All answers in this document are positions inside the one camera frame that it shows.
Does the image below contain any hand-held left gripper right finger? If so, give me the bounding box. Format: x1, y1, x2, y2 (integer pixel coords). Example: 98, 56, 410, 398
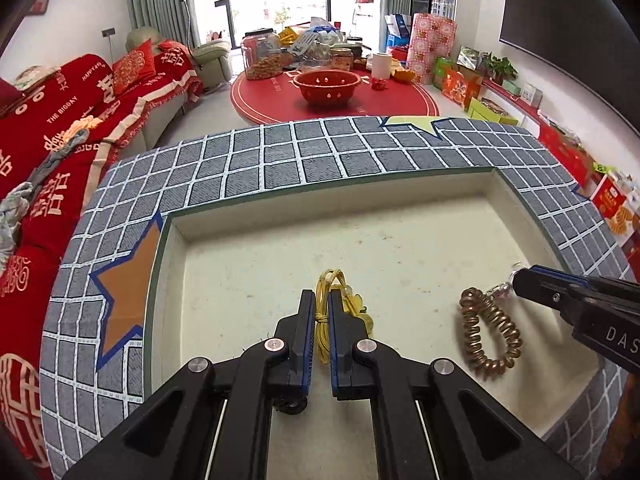
327, 292, 586, 480

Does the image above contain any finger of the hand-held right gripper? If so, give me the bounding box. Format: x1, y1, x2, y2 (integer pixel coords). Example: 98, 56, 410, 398
530, 265, 640, 292
512, 267, 640, 320

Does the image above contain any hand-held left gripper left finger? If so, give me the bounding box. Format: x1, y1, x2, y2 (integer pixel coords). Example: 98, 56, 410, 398
62, 289, 317, 480

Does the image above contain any yellow elastic hair tie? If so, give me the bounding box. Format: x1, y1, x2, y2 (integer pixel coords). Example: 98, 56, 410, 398
314, 269, 376, 366

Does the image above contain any checked fabric tray with stars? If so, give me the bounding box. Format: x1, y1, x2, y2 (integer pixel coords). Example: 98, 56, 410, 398
40, 116, 636, 480

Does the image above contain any person's right forearm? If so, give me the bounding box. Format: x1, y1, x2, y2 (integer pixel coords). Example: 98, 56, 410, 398
606, 374, 640, 463

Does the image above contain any red and white biscuit box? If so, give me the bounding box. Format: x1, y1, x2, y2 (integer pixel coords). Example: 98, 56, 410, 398
590, 172, 640, 248

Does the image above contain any red flat box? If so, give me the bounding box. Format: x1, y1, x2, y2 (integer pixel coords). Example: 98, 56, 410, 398
537, 122, 596, 186

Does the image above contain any yellow-green flat box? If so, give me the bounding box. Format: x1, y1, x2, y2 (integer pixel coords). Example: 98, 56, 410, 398
467, 97, 518, 126

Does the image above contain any orange gift box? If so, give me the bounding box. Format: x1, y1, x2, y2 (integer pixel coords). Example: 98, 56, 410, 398
442, 67, 483, 108

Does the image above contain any green potted plant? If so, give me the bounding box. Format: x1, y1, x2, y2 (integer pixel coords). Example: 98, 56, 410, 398
480, 52, 518, 86

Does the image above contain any round table with red mat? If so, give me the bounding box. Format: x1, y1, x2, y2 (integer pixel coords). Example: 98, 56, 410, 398
229, 62, 441, 126

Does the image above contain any red colander bowl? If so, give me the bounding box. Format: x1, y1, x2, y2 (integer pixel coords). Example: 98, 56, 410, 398
292, 70, 363, 107

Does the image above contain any red patterned gift box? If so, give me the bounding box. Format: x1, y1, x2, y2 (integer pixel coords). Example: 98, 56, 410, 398
406, 12, 458, 86

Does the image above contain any clear plastic jar of nuts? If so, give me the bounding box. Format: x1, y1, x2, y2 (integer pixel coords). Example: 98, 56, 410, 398
241, 30, 283, 81

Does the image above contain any pale green armchair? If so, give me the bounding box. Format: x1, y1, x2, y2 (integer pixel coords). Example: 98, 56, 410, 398
125, 26, 233, 92

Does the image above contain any blue and white box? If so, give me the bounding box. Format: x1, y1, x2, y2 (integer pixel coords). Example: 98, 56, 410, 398
385, 14, 413, 48

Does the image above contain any pile of bags and packets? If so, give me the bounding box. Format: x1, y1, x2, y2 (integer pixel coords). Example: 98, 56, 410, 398
286, 17, 351, 61

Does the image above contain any grey crumpled cloth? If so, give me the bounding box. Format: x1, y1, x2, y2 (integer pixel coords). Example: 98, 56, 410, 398
0, 127, 91, 271

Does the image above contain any red patterned cushion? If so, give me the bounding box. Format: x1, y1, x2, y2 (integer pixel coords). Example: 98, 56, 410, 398
111, 39, 156, 96

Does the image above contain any sofa with red printed cover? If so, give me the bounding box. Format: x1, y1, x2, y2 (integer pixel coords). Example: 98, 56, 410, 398
0, 40, 206, 480

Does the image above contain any bronze spiral hair tie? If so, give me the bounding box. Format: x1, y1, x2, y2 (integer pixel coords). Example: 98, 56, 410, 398
459, 287, 523, 381

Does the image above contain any black wall television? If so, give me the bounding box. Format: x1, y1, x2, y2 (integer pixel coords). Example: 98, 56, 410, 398
499, 0, 640, 128

